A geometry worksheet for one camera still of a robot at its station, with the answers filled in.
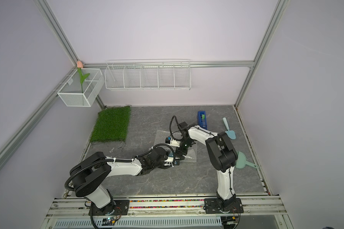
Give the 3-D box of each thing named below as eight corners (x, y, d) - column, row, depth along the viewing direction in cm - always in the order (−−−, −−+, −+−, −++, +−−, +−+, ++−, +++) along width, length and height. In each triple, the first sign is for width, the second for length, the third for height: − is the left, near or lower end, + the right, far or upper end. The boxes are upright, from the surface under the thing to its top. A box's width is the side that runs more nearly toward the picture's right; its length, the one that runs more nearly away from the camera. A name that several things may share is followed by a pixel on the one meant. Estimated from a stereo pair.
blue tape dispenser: (198, 129, 108) (199, 123, 103) (197, 116, 116) (197, 110, 111) (206, 129, 108) (207, 123, 103) (204, 116, 116) (205, 110, 111)
